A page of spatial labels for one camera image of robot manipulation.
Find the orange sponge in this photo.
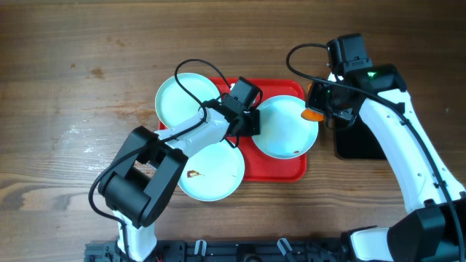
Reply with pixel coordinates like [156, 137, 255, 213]
[300, 84, 325, 122]

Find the light blue plate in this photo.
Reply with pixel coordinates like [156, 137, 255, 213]
[178, 141, 245, 202]
[252, 95, 319, 159]
[154, 73, 220, 127]

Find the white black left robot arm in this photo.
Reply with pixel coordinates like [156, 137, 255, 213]
[90, 77, 263, 261]

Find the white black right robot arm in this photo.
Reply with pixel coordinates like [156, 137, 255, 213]
[307, 34, 465, 261]

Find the black rectangular tray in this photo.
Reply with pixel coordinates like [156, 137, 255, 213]
[334, 117, 387, 160]

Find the red plastic tray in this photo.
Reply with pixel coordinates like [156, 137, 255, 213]
[159, 77, 307, 183]

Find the light blue plate front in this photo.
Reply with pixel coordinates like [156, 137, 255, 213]
[178, 141, 245, 202]

